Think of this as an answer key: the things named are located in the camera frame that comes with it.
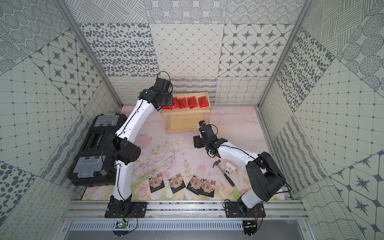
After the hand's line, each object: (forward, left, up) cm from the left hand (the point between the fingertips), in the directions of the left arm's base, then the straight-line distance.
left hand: (167, 98), depth 88 cm
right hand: (-17, -21, -18) cm, 32 cm away
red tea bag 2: (-1, -5, -3) cm, 6 cm away
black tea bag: (-41, -18, -28) cm, 53 cm away
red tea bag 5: (+1, -22, -4) cm, 22 cm away
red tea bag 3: (0, -9, -4) cm, 10 cm away
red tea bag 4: (0, -15, -3) cm, 16 cm away
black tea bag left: (-41, -7, -27) cm, 49 cm away
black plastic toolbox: (-38, +31, -10) cm, 51 cm away
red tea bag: (-5, 0, -4) cm, 6 cm away
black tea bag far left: (-40, +4, -27) cm, 49 cm away
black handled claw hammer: (-35, -35, -28) cm, 57 cm away
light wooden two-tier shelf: (+4, -5, -25) cm, 26 cm away
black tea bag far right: (-42, -25, -28) cm, 57 cm away
